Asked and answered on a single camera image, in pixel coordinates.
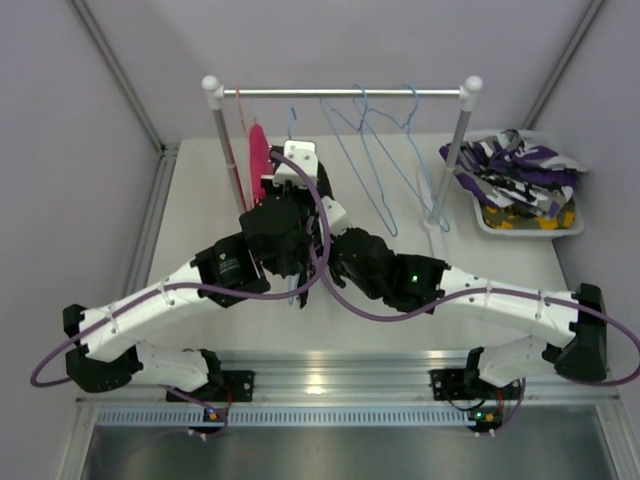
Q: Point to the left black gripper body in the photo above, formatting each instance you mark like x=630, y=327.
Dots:
x=302, y=256

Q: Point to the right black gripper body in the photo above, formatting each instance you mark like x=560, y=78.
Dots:
x=342, y=268

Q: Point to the yellow camouflage trousers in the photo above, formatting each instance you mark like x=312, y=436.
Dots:
x=516, y=217

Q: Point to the purple camouflage trousers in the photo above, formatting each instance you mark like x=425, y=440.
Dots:
x=517, y=168

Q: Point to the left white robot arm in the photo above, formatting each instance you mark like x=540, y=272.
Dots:
x=111, y=347

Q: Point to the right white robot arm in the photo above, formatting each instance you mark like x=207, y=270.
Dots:
x=562, y=334

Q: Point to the pink hanger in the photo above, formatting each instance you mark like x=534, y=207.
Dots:
x=242, y=115

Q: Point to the pink trousers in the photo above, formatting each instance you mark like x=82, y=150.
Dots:
x=266, y=166

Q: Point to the white plastic basket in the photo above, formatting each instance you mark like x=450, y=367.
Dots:
x=577, y=228

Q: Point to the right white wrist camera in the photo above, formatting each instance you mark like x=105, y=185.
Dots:
x=337, y=217

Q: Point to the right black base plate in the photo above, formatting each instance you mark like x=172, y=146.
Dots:
x=454, y=384

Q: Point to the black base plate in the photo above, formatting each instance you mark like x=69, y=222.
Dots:
x=234, y=386
x=454, y=384

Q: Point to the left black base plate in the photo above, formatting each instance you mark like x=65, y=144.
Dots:
x=234, y=386

